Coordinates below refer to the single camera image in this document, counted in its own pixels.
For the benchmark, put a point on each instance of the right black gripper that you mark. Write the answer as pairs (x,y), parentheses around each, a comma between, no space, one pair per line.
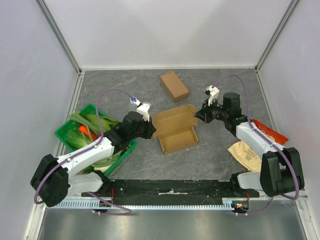
(205,113)

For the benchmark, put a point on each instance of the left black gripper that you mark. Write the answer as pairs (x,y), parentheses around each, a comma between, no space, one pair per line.
(150,129)

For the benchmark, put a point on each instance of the brown cardboard box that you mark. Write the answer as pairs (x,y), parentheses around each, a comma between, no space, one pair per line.
(174,86)

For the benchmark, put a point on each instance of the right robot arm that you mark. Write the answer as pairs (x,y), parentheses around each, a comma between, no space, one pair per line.
(280,171)

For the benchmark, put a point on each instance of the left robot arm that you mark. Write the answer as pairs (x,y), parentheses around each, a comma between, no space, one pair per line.
(59,177)

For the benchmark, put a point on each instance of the clear plastic water bottle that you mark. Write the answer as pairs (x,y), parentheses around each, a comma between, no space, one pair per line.
(133,100)

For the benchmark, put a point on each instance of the green long beans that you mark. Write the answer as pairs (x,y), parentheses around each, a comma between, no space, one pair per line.
(82,122)

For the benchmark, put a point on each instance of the orange carrot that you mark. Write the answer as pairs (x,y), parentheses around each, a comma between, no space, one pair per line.
(87,132)

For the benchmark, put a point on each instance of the green plastic basket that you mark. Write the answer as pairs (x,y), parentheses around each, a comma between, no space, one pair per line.
(70,136)

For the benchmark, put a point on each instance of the beige cassava chips bag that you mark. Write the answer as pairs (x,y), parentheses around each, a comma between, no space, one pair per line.
(245,156)

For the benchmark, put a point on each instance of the green leafy vegetable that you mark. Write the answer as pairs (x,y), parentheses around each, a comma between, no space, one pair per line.
(100,122)

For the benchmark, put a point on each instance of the red snack bag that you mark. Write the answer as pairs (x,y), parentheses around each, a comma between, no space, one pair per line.
(274,135)

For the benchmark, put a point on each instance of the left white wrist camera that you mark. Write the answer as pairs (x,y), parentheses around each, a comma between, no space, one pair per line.
(142,108)

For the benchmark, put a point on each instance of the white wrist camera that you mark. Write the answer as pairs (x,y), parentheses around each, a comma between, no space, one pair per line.
(212,92)
(142,108)

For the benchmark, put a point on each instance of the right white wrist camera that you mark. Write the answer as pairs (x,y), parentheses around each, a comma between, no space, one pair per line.
(212,92)

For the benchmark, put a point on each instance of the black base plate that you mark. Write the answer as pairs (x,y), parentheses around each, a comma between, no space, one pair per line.
(135,192)

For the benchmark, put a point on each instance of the grey cable duct rail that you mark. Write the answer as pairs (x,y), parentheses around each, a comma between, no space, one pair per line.
(95,204)

